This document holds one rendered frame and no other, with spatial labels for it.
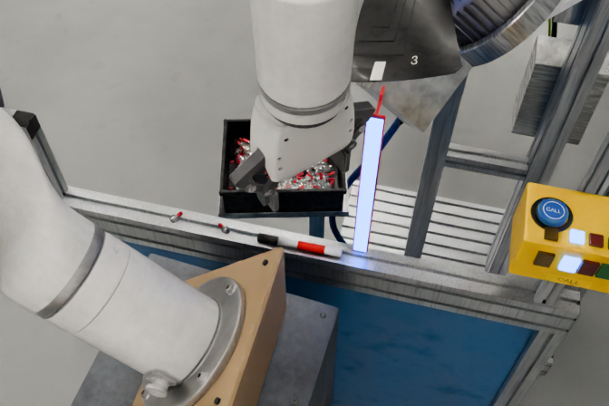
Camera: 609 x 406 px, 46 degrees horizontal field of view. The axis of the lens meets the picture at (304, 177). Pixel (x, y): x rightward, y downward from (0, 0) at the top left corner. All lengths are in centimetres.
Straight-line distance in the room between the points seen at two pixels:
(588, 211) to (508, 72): 174
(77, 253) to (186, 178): 156
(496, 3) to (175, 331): 72
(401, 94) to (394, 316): 40
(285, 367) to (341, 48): 56
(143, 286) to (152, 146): 164
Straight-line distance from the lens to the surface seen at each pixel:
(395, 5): 109
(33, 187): 84
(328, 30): 55
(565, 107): 151
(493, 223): 222
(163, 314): 86
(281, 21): 54
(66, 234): 82
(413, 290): 120
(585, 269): 103
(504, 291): 119
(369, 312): 134
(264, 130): 67
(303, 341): 104
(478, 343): 138
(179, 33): 284
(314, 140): 69
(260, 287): 89
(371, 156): 98
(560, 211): 102
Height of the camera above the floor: 188
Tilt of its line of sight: 53 degrees down
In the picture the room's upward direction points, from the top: straight up
